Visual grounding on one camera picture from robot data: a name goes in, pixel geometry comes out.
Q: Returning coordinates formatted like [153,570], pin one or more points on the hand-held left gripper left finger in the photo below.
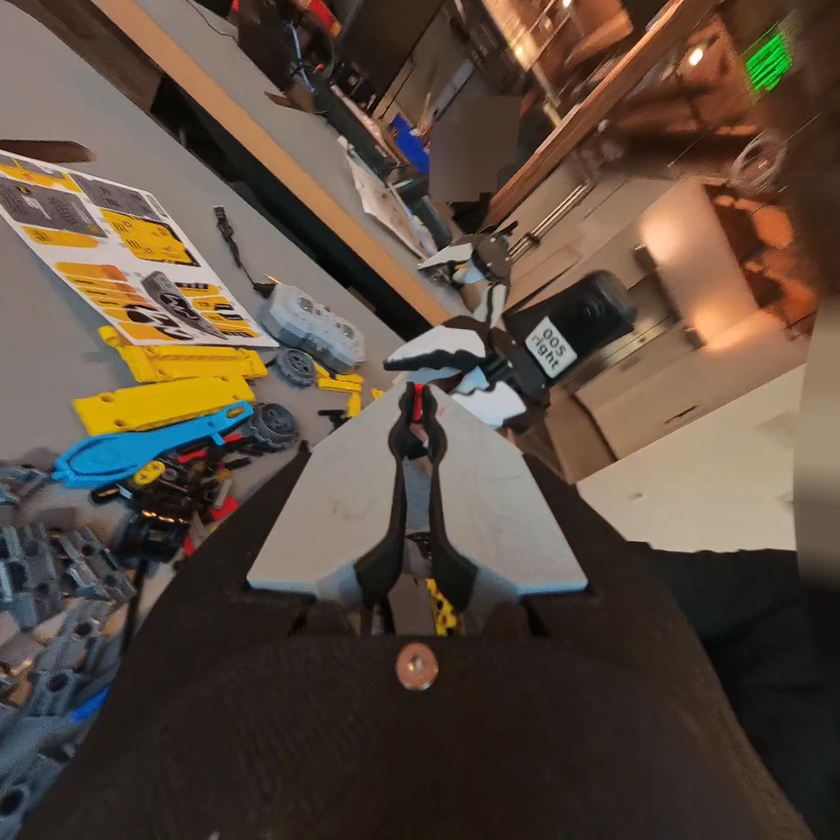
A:
[328,518]

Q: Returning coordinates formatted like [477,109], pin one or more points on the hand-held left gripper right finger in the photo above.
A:
[512,518]

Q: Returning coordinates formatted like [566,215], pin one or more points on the printed paper sheet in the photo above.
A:
[387,210]

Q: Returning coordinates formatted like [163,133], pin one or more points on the long blue brick piece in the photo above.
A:
[131,453]

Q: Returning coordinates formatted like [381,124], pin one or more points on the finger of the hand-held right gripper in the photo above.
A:
[426,351]
[502,403]

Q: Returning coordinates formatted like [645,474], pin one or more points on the grey brick battery box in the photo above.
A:
[308,325]

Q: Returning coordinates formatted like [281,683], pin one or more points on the pile of loose brick pieces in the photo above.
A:
[39,571]

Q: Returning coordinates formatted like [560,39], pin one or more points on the spare grey black gripper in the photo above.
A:
[489,259]

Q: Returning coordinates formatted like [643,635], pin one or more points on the green exit sign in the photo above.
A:
[768,62]

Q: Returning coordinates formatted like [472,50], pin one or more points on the blue box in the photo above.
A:
[410,141]

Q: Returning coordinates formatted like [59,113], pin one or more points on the red brick pin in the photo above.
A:
[417,403]

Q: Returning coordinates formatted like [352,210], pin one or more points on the long yellow brick panel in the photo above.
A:
[164,403]
[184,361]

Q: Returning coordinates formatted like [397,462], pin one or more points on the yellow grey brick vehicle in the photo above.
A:
[443,610]

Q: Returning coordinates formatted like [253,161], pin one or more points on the wooden roof beam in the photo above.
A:
[590,111]

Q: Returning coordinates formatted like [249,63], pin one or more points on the yellow printed sheet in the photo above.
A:
[65,197]

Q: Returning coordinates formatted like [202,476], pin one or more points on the small dark grey wheel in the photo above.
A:
[295,367]
[272,426]

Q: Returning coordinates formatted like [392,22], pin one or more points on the long wood-edged table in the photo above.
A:
[328,170]

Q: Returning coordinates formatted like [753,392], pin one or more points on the grey desk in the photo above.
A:
[65,111]

